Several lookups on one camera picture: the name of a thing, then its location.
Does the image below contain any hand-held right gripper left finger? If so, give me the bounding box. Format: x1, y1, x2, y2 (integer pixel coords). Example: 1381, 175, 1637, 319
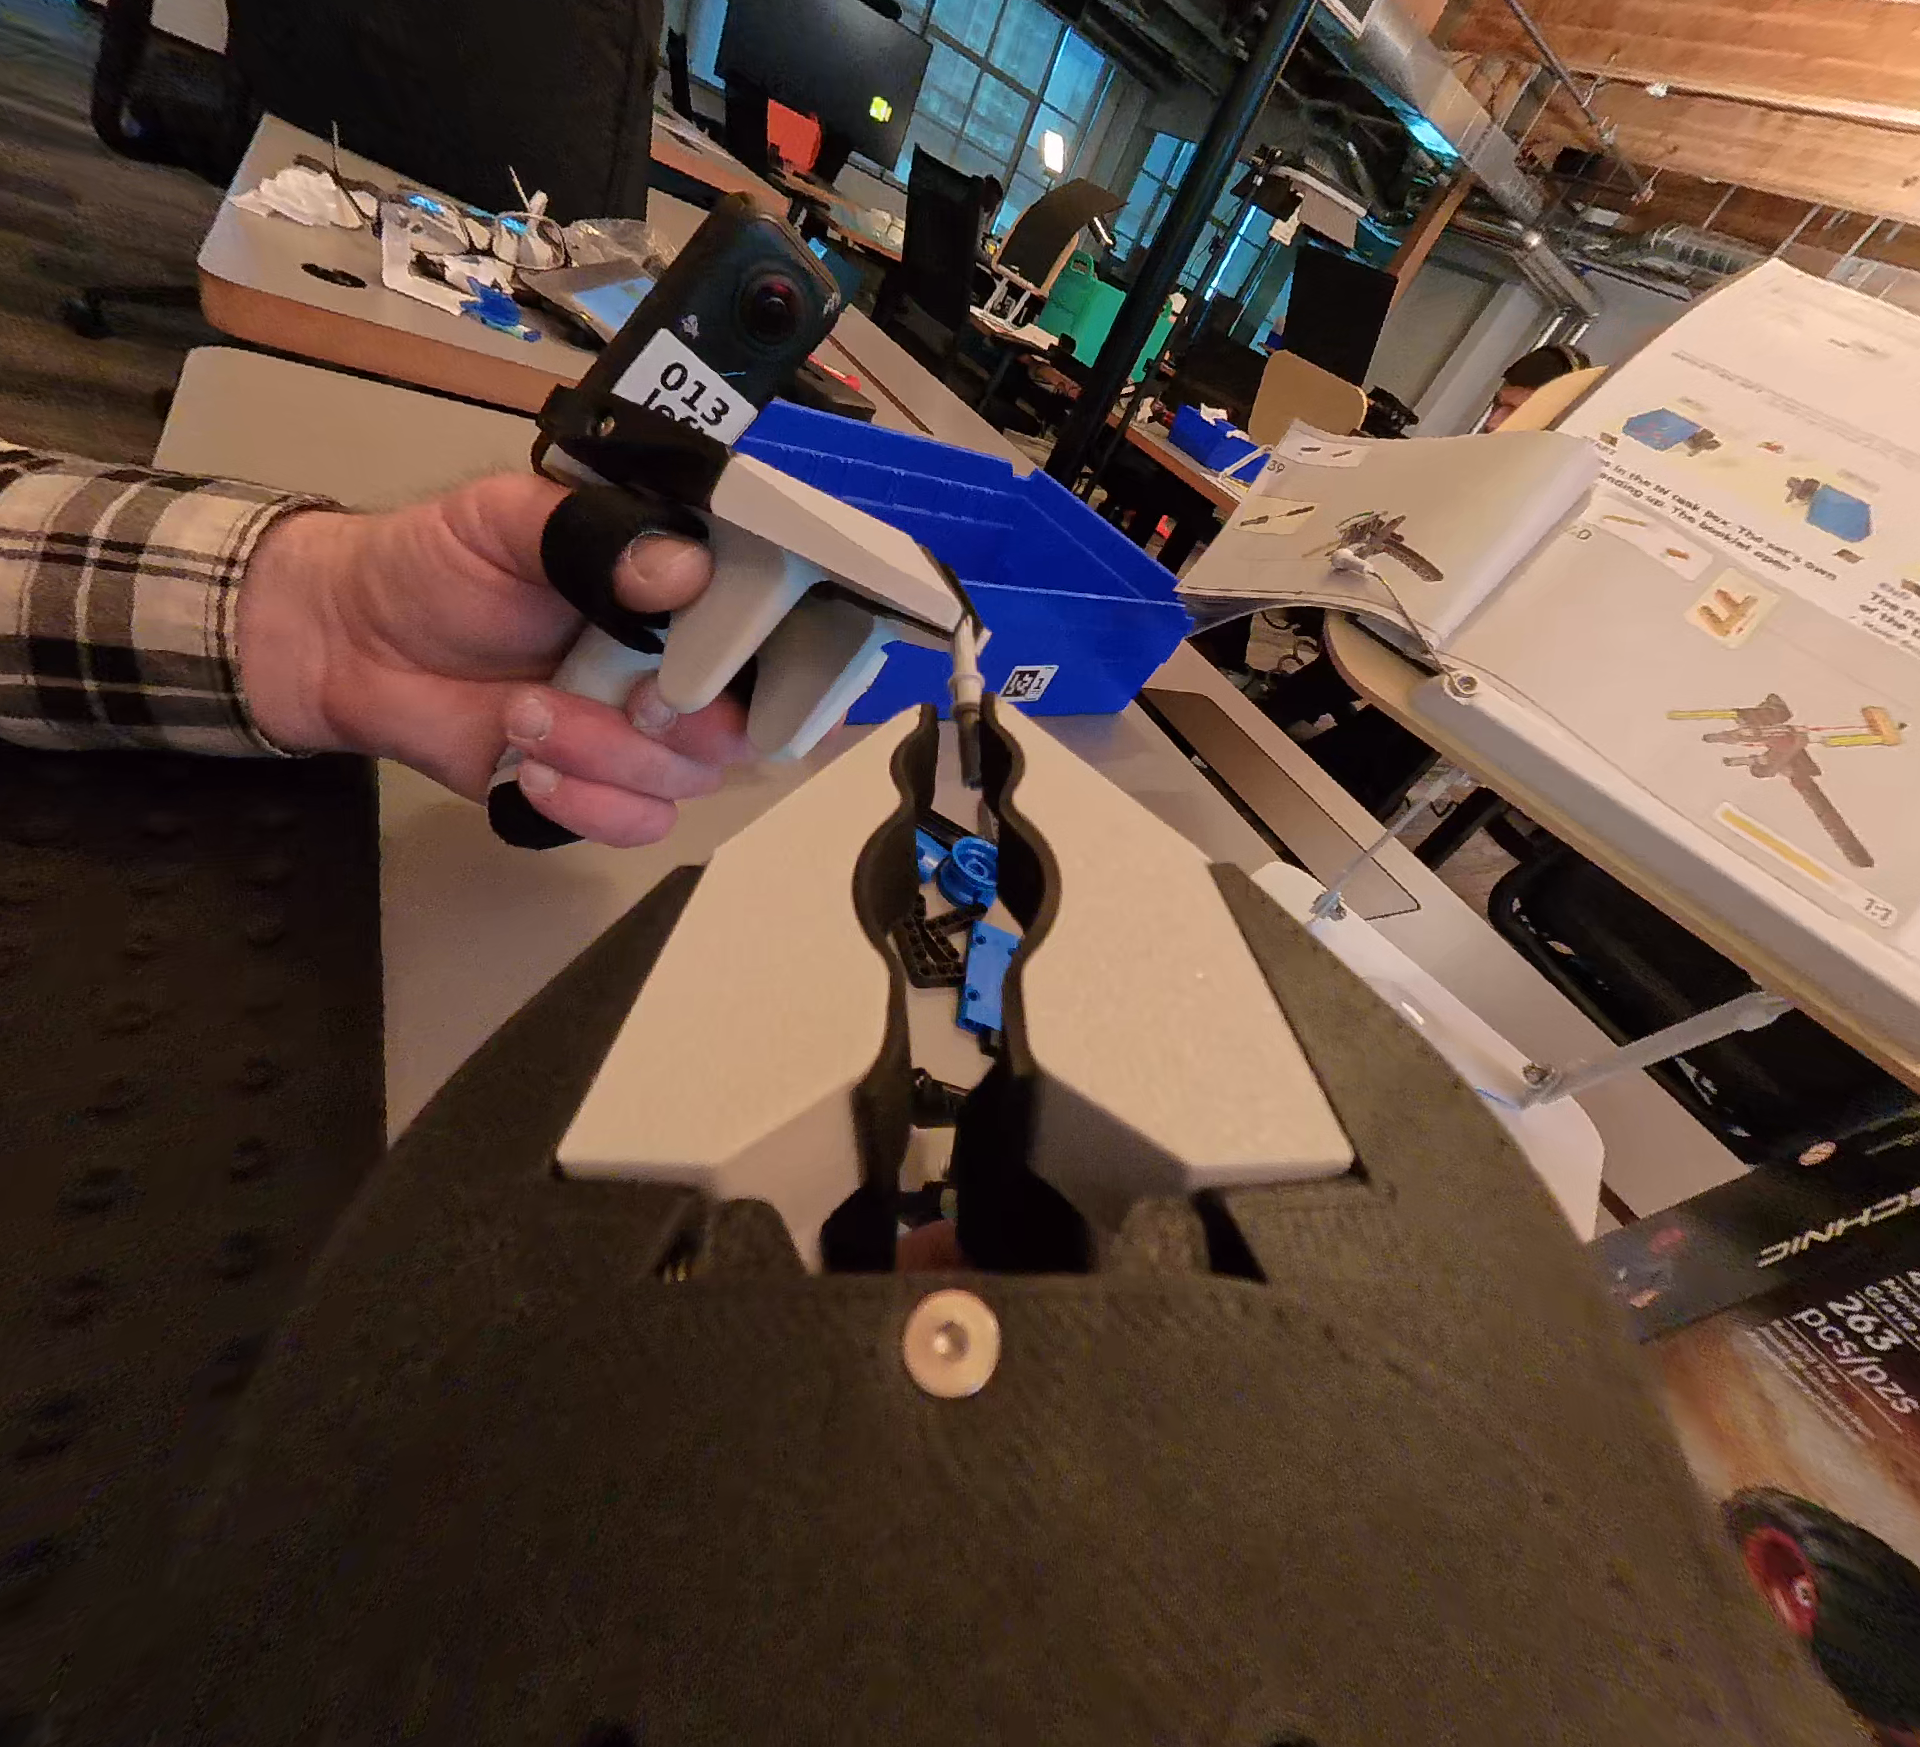
556, 707, 933, 1273

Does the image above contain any open instruction booklet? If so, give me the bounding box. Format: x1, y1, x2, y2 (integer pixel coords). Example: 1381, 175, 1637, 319
1177, 418, 1920, 969

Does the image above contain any black angled toy frame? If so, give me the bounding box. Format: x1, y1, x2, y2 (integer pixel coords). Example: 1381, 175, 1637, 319
897, 899, 976, 990

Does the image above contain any white book stand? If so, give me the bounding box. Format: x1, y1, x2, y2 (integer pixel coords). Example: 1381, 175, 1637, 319
1252, 608, 1920, 1239

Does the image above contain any black dimpled mat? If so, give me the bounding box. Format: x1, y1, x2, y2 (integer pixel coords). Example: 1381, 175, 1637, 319
0, 742, 393, 1747

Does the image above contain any wooden edged table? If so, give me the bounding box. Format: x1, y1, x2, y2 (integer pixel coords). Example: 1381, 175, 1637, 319
198, 112, 901, 414

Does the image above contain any printed task sheet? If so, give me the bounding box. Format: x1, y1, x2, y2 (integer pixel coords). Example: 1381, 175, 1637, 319
1560, 259, 1920, 661

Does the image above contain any black metal pole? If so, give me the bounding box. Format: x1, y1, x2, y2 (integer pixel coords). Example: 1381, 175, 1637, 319
1051, 0, 1404, 482

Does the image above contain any toy truck set box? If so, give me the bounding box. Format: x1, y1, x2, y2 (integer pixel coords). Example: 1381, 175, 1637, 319
1590, 1132, 1920, 1747

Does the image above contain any person's left hand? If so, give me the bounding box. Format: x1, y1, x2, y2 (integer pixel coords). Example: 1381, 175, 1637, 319
237, 473, 755, 843

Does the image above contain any dark monitor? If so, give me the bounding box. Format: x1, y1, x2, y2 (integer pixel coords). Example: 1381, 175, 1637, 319
716, 0, 933, 165

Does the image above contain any grey tablet device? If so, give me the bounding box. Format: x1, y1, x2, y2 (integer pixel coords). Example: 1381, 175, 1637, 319
525, 262, 663, 347

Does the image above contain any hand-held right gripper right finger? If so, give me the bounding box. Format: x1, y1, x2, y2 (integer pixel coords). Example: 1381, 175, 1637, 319
958, 701, 1359, 1273

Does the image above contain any person's left forearm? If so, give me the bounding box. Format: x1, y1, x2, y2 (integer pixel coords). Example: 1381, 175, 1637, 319
0, 434, 355, 759

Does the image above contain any tan plywood chair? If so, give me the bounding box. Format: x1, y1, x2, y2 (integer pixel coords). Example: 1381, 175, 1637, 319
1250, 352, 1371, 444

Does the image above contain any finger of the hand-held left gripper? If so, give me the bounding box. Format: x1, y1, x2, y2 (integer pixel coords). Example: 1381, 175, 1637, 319
744, 584, 906, 762
655, 451, 973, 721

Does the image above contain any blue bin with white tag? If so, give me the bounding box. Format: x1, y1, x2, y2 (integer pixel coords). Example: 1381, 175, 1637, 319
735, 401, 1194, 726

